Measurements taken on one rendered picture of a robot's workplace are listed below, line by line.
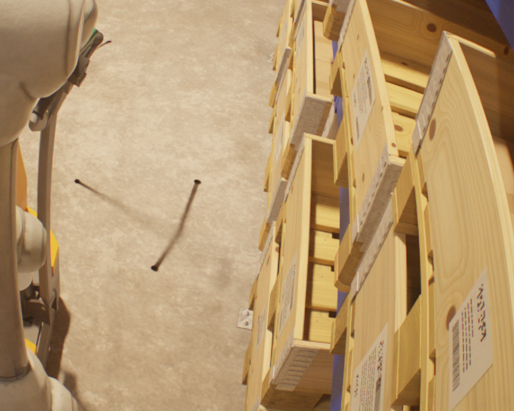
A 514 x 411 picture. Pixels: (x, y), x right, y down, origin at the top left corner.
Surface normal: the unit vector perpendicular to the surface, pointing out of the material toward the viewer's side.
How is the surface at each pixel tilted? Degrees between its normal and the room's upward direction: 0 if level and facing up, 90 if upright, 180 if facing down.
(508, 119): 90
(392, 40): 90
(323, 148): 90
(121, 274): 0
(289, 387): 90
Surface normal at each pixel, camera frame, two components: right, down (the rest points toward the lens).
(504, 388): -0.97, -0.22
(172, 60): 0.23, -0.75
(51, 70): 0.56, 0.63
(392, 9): -0.05, 0.63
